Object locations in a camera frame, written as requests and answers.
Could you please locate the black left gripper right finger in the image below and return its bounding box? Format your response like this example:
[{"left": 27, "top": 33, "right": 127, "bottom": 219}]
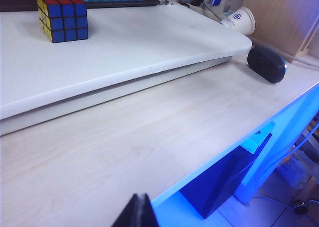
[{"left": 139, "top": 193, "right": 160, "bottom": 227}]

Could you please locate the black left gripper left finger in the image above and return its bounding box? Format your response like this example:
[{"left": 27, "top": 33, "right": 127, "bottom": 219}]
[{"left": 111, "top": 193, "right": 141, "bottom": 227}]

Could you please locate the black oval mouse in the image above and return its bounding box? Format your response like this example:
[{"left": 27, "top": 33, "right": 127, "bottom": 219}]
[{"left": 246, "top": 45, "right": 288, "bottom": 84}]

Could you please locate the Rubik's cube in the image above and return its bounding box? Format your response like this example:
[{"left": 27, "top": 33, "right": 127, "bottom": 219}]
[{"left": 35, "top": 0, "right": 89, "bottom": 44}]

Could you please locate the white paper cup blue logo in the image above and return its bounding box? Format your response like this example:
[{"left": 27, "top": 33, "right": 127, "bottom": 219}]
[{"left": 219, "top": 6, "right": 256, "bottom": 36}]

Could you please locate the white desk riser platform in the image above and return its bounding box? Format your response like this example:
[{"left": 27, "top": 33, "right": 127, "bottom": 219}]
[{"left": 0, "top": 3, "right": 252, "bottom": 137}]

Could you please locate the light wooden board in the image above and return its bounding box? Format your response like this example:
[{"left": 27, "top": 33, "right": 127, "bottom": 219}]
[{"left": 243, "top": 0, "right": 319, "bottom": 59}]

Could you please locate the dark table support panel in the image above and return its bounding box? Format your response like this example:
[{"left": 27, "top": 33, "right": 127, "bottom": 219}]
[{"left": 179, "top": 133, "right": 273, "bottom": 220}]

